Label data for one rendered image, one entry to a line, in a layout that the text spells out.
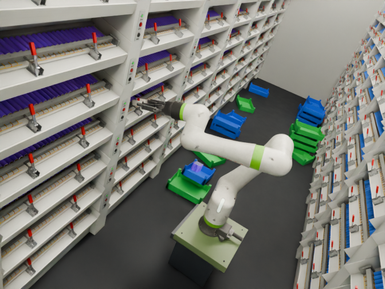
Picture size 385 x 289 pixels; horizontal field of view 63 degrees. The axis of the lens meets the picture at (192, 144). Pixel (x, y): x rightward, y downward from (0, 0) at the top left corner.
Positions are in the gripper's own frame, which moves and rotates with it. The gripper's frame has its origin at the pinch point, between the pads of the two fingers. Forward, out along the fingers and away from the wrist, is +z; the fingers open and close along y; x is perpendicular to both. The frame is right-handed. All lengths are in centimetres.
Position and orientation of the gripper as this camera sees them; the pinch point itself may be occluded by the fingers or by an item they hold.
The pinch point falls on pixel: (139, 102)
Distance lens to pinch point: 171.8
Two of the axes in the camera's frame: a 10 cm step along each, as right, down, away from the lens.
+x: 0.5, -8.9, -4.6
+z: -9.1, -2.3, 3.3
